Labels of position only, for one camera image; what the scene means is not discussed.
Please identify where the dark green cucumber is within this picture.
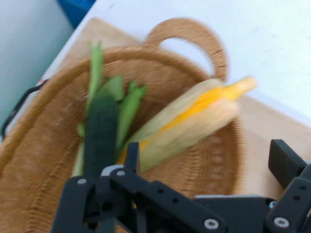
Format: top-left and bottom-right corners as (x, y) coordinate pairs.
(84, 91), (120, 180)

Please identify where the corn cob with pale husk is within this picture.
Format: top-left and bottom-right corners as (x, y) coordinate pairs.
(116, 75), (258, 174)

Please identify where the blue plastic bin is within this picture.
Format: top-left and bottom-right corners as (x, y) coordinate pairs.
(56, 0), (97, 29)

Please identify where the black metal handle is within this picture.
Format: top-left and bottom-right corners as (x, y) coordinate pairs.
(0, 79), (50, 139)

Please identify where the woven wicker basket with handle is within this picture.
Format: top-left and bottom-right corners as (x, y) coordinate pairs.
(0, 17), (246, 233)

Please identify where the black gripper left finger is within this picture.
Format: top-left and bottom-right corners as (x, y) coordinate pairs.
(51, 142), (227, 233)

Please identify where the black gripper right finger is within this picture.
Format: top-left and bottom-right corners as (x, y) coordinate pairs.
(265, 139), (311, 233)

